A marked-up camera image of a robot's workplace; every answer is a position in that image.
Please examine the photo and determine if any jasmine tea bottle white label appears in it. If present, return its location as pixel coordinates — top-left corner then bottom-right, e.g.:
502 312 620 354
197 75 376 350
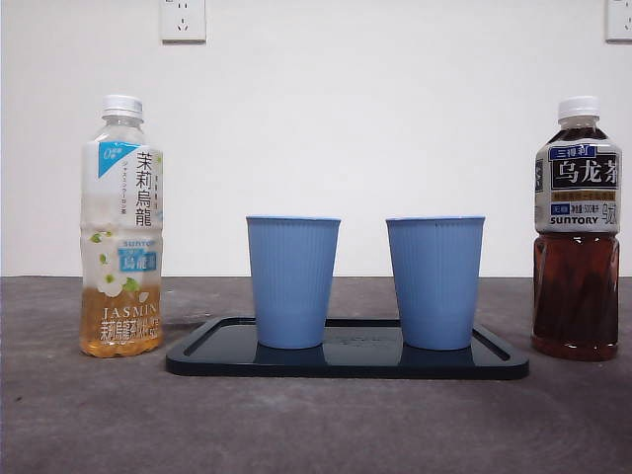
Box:
78 94 165 357

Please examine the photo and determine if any dark oolong tea bottle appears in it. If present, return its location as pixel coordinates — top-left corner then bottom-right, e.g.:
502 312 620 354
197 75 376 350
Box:
530 95 621 361

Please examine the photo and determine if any blue ribbed cup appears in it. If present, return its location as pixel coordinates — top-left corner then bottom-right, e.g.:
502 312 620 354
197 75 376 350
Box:
245 214 343 351
385 214 487 352

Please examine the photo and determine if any dark navy rectangular tray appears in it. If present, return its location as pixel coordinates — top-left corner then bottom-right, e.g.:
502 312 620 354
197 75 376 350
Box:
164 316 530 380

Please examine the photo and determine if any white wall socket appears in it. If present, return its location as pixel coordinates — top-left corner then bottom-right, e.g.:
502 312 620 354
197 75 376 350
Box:
604 0 632 42
160 0 207 43

